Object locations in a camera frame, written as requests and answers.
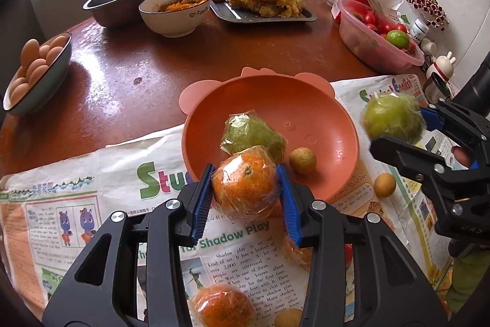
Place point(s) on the white pill bottle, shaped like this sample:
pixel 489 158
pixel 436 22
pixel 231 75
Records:
pixel 419 31

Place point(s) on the glass jar with dark lid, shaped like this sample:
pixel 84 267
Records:
pixel 438 89

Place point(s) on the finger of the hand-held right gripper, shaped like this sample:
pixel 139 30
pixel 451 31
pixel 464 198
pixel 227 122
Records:
pixel 432 119
pixel 402 154

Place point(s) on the pink plastic basin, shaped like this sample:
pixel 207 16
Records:
pixel 367 51

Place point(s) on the pile of small tomatoes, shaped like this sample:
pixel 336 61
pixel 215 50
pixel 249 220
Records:
pixel 373 20

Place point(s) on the white rabbit figurine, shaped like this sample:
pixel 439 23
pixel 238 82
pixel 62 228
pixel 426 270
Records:
pixel 442 68

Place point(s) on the green tomato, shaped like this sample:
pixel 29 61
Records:
pixel 396 38

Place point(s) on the plastic-wrapped green citrus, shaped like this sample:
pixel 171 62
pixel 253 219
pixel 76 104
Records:
pixel 254 137
pixel 394 116

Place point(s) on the stainless steel bowl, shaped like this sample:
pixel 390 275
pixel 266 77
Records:
pixel 115 13

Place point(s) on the red and white bead ornament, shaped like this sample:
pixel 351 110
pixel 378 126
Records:
pixel 427 9

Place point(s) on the white ceramic bowl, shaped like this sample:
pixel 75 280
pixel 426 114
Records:
pixel 172 24

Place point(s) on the pink bowl with ears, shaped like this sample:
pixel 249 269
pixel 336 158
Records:
pixel 306 112

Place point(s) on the pile of brown eggs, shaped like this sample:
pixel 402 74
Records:
pixel 36 66

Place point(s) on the grey baking tray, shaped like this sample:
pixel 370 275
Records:
pixel 229 14

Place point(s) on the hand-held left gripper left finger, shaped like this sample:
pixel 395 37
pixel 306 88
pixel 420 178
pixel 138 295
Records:
pixel 203 204

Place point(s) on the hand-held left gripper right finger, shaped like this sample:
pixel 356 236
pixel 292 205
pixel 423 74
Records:
pixel 291 212

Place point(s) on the large red tomato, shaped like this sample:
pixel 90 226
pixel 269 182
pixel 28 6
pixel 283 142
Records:
pixel 348 254

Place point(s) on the person's right hand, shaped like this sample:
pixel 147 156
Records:
pixel 461 157

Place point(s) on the colourful printed newspaper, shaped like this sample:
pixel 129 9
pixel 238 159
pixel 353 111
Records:
pixel 346 91
pixel 115 173

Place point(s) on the teal enamel bowl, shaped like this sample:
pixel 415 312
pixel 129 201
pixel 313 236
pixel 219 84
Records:
pixel 49 82

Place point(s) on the small white bottle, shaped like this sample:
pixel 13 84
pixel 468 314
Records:
pixel 428 46

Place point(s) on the orange stew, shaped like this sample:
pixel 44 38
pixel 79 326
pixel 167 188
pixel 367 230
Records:
pixel 176 4

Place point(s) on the brown longan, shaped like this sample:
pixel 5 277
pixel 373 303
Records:
pixel 302 160
pixel 384 184
pixel 289 318

